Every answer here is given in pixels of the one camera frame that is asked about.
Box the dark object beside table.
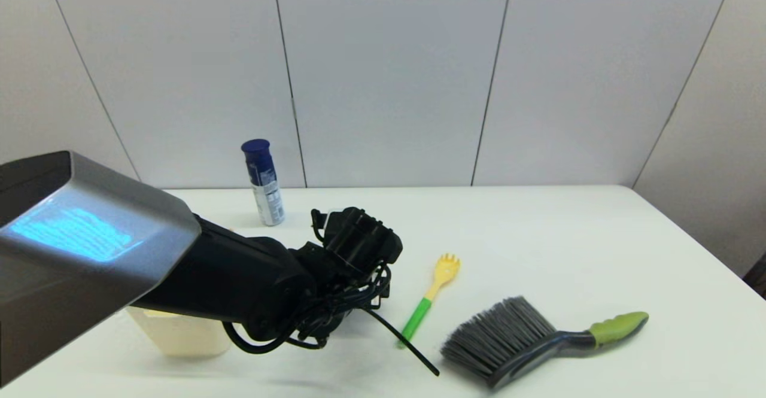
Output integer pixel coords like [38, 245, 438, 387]
[742, 252, 766, 300]

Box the grey hand brush, green handle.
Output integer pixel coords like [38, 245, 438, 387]
[440, 295, 649, 390]

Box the blue and white spray can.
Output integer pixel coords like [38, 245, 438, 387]
[241, 139, 287, 227]

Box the yellow fork with green handle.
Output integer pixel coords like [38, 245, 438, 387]
[397, 253, 461, 348]

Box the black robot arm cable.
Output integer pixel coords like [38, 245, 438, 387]
[223, 208, 441, 378]

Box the cream plastic storage basket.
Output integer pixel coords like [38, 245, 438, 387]
[124, 305, 234, 358]

